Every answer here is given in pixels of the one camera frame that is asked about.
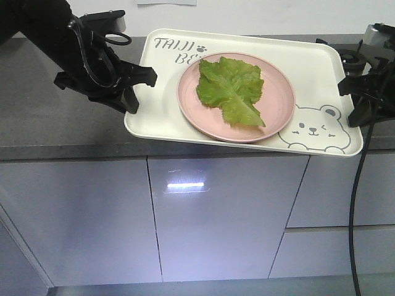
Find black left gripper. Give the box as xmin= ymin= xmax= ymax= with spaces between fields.
xmin=54 ymin=18 xmax=157 ymax=114

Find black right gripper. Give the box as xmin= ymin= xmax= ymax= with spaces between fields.
xmin=338 ymin=48 xmax=394 ymax=126

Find pink round plate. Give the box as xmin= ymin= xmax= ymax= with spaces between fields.
xmin=177 ymin=52 xmax=296 ymax=143

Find cream bear print tray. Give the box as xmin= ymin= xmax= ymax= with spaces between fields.
xmin=124 ymin=29 xmax=364 ymax=157

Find green lettuce leaf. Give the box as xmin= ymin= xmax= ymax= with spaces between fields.
xmin=196 ymin=56 xmax=265 ymax=127

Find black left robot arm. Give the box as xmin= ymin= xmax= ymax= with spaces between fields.
xmin=1 ymin=1 xmax=157 ymax=113

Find black gas stove burner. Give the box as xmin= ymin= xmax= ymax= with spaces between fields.
xmin=315 ymin=38 xmax=368 ymax=76

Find grey lower cabinet doors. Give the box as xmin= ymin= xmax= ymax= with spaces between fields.
xmin=0 ymin=152 xmax=395 ymax=287

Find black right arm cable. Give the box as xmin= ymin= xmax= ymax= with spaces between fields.
xmin=348 ymin=61 xmax=395 ymax=296

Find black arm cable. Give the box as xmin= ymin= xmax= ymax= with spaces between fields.
xmin=348 ymin=61 xmax=395 ymax=296
xmin=66 ymin=20 xmax=132 ymax=89

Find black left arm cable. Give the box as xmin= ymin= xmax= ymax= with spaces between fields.
xmin=66 ymin=20 xmax=132 ymax=89

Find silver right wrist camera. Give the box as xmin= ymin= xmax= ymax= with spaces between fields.
xmin=362 ymin=23 xmax=395 ymax=50

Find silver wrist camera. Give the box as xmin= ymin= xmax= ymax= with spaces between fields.
xmin=80 ymin=10 xmax=126 ymax=33
xmin=362 ymin=23 xmax=395 ymax=50

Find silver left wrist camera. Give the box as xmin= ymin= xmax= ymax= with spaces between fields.
xmin=80 ymin=10 xmax=126 ymax=33

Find white paper sheet on wall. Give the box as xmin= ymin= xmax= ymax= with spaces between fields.
xmin=136 ymin=0 xmax=198 ymax=6

